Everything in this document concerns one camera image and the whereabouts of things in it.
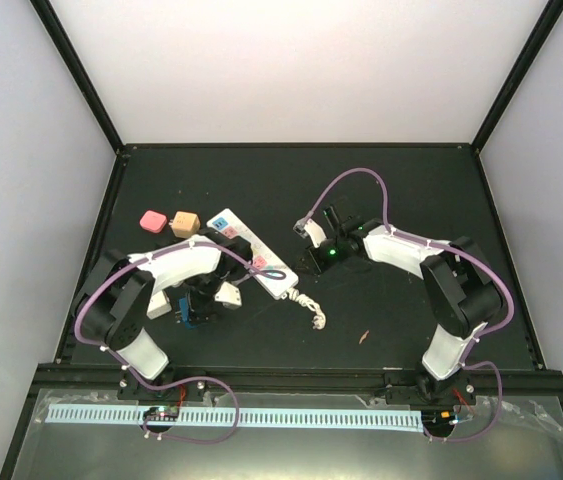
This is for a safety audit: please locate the blue cube socket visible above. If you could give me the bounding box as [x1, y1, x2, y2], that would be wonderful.
[175, 297, 203, 329]

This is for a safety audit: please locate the white tiger cube socket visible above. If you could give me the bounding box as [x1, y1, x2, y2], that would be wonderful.
[146, 291, 172, 319]

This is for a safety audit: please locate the beige dragon cube socket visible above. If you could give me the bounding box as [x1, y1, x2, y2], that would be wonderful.
[170, 211, 200, 239]

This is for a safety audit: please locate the white power strip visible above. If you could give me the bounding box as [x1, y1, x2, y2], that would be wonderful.
[206, 208, 299, 300]

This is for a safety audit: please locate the pink plug adapter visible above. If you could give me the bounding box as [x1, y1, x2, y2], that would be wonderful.
[139, 210, 168, 234]

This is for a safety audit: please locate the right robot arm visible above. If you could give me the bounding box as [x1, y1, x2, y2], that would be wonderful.
[294, 205, 513, 403]

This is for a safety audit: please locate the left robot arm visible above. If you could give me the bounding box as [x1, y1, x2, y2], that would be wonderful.
[70, 229, 253, 399]

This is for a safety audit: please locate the small green circuit board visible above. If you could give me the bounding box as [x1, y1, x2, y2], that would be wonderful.
[143, 406, 179, 422]

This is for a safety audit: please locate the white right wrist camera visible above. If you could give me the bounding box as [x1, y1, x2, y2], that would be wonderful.
[293, 217, 327, 248]

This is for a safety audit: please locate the white coiled power cord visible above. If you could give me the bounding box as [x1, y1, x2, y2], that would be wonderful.
[288, 288, 328, 333]

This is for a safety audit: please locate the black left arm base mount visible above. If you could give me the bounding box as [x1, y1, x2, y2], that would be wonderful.
[117, 367, 210, 405]

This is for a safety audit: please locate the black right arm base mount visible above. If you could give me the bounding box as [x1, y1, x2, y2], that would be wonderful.
[375, 370, 476, 407]

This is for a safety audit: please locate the light blue slotted cable duct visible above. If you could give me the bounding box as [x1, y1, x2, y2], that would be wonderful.
[45, 404, 424, 433]

